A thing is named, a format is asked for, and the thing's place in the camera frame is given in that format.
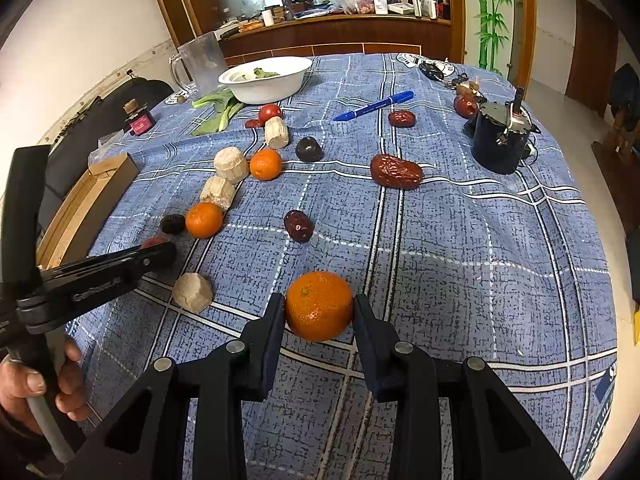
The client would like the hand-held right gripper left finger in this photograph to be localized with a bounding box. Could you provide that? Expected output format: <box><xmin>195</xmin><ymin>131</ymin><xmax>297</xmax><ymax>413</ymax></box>
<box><xmin>60</xmin><ymin>292</ymin><xmax>288</xmax><ymax>480</ymax></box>

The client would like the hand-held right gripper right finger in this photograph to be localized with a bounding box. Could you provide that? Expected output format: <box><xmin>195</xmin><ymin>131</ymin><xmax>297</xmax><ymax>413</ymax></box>
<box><xmin>352</xmin><ymin>295</ymin><xmax>576</xmax><ymax>480</ymax></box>

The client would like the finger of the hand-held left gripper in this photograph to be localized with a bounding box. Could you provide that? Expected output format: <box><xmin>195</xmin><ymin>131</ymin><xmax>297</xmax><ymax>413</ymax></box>
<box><xmin>40</xmin><ymin>241</ymin><xmax>177</xmax><ymax>287</ymax></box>

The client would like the corn cob piece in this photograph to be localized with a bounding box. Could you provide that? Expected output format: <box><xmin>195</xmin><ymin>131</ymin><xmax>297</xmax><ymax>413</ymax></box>
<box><xmin>263</xmin><ymin>116</ymin><xmax>291</xmax><ymax>151</ymax></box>
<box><xmin>171</xmin><ymin>272</ymin><xmax>214</xmax><ymax>315</ymax></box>
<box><xmin>213</xmin><ymin>146</ymin><xmax>250</xmax><ymax>184</ymax></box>
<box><xmin>199</xmin><ymin>175</ymin><xmax>237</xmax><ymax>211</ymax></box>

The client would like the cardboard box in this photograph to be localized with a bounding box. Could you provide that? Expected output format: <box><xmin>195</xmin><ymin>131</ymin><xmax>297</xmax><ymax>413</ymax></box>
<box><xmin>36</xmin><ymin>152</ymin><xmax>141</xmax><ymax>271</ymax></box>

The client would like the orange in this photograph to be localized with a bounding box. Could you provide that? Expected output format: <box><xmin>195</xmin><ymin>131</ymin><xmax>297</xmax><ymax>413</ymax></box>
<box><xmin>185</xmin><ymin>202</ymin><xmax>224</xmax><ymax>239</ymax></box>
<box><xmin>249</xmin><ymin>148</ymin><xmax>284</xmax><ymax>182</ymax></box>
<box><xmin>285</xmin><ymin>271</ymin><xmax>355</xmax><ymax>343</ymax></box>

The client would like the large red date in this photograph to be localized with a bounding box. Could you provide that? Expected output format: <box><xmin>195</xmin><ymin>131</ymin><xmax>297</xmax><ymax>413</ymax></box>
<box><xmin>370</xmin><ymin>153</ymin><xmax>424</xmax><ymax>191</ymax></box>

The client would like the person's left hand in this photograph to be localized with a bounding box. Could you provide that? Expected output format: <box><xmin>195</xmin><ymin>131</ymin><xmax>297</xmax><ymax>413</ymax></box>
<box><xmin>0</xmin><ymin>337</ymin><xmax>91</xmax><ymax>436</ymax></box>

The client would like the blue plaid tablecloth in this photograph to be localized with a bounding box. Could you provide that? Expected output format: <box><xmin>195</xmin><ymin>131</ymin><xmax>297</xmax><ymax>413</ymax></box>
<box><xmin>65</xmin><ymin>52</ymin><xmax>618</xmax><ymax>480</ymax></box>

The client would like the dark bottle pink label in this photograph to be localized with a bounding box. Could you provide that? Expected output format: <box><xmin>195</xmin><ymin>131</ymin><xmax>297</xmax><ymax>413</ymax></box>
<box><xmin>122</xmin><ymin>99</ymin><xmax>155</xmax><ymax>137</ymax></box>

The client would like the black sofa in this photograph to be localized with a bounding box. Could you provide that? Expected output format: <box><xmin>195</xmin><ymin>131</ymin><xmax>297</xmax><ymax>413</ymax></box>
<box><xmin>37</xmin><ymin>78</ymin><xmax>175</xmax><ymax>241</ymax></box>

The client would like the green vegetable stalk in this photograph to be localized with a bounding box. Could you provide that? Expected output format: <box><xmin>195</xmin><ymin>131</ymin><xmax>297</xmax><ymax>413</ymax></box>
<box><xmin>192</xmin><ymin>89</ymin><xmax>236</xmax><ymax>108</ymax></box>
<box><xmin>190</xmin><ymin>101</ymin><xmax>246</xmax><ymax>137</ymax></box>

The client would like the dark plum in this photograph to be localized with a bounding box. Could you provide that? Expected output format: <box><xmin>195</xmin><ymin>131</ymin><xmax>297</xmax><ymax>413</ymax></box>
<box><xmin>294</xmin><ymin>136</ymin><xmax>323</xmax><ymax>163</ymax></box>

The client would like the glass pitcher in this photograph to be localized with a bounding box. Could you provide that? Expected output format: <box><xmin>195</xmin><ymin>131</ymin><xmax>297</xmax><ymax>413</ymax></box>
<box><xmin>169</xmin><ymin>31</ymin><xmax>228</xmax><ymax>96</ymax></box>

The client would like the white bowl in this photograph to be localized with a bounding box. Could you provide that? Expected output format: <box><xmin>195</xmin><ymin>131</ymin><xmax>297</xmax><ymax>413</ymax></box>
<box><xmin>218</xmin><ymin>56</ymin><xmax>313</xmax><ymax>105</ymax></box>

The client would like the black cup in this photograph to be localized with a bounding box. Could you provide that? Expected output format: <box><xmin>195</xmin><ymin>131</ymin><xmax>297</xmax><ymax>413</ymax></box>
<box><xmin>471</xmin><ymin>101</ymin><xmax>535</xmax><ymax>176</ymax></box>

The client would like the blue pen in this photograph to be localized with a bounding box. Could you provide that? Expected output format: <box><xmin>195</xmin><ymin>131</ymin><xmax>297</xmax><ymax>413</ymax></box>
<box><xmin>333</xmin><ymin>90</ymin><xmax>415</xmax><ymax>122</ymax></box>

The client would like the black key bunch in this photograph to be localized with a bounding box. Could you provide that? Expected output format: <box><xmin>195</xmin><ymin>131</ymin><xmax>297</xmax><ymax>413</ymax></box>
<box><xmin>419</xmin><ymin>61</ymin><xmax>458</xmax><ymax>82</ymax></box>

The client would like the wooden counter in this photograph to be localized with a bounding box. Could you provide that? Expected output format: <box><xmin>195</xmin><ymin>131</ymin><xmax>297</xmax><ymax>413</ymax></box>
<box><xmin>150</xmin><ymin>0</ymin><xmax>466</xmax><ymax>61</ymax></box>

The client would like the dark cloth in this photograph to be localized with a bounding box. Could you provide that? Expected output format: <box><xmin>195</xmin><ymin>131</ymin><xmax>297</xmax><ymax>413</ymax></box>
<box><xmin>605</xmin><ymin>62</ymin><xmax>640</xmax><ymax>131</ymax></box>

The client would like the wooden door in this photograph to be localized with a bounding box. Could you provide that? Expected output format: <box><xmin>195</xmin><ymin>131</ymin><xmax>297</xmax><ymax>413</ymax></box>
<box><xmin>565</xmin><ymin>0</ymin><xmax>621</xmax><ymax>116</ymax></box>

